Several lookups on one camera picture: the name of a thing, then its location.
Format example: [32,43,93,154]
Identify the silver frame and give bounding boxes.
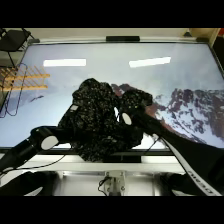
[0,151,224,197]

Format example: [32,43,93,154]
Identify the black chair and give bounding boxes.
[0,28,33,68]

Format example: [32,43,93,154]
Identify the black speckled garment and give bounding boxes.
[57,77,154,163]

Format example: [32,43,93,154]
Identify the wooden rack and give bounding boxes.
[0,64,51,93]

